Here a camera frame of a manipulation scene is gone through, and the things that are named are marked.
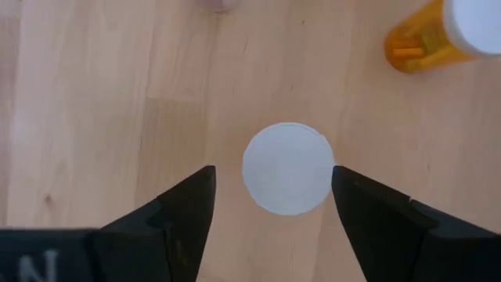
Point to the small clear pill bottle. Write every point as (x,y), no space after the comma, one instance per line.
(288,168)
(217,4)

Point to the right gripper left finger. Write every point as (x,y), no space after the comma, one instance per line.
(164,243)

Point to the orange pill bottle white cap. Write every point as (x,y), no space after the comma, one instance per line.
(422,47)

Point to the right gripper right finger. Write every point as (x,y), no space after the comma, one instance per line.
(391,243)

